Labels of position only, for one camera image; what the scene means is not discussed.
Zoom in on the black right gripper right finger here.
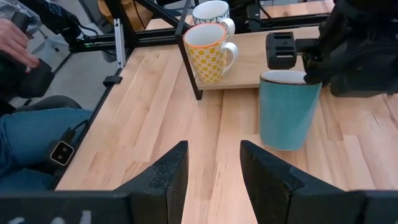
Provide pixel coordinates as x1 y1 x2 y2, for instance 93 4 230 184
239 139 346 224

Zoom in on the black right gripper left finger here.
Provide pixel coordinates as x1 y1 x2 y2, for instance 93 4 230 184
114 140 190 224

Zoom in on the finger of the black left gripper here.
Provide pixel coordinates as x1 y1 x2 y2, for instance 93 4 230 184
303 52 331 86

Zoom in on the turquoise mug brown rim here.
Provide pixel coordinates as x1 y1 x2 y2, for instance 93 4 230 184
258 70 323 152

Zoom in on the yellow dotted white mug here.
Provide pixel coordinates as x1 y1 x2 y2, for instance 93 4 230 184
182 22 239 85

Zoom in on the blue patterned white mug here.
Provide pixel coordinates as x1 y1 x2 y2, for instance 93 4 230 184
192 0 236 40

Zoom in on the background wooden table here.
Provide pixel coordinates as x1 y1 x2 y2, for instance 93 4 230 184
260 0 336 20

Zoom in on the person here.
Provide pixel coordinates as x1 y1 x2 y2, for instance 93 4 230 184
0 0 94 192

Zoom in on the tan bag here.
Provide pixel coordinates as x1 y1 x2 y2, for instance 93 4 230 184
97 0 154 31

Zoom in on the person's hand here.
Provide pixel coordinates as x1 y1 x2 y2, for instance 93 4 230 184
0 17 41 69

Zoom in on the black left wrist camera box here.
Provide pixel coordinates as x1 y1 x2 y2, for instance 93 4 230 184
265 31 297 70

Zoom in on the black frame wooden shelf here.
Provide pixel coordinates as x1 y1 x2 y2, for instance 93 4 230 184
174 0 322 101

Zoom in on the black camera cable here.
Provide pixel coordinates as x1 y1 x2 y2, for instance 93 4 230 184
60 119 90 147

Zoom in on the black table edge rail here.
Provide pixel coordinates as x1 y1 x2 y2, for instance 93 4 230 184
50 46 133 191
68 14 331 54

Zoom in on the black rail clip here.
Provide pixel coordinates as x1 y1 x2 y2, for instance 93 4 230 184
102 75 123 88

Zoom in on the silver upright bracket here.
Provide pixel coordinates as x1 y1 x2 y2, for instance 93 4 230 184
113 17 126 70

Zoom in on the black rig frame brace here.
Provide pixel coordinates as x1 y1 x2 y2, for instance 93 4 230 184
135 0 187 24

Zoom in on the black rig frame post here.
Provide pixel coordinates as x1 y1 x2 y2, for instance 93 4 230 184
104 0 138 52

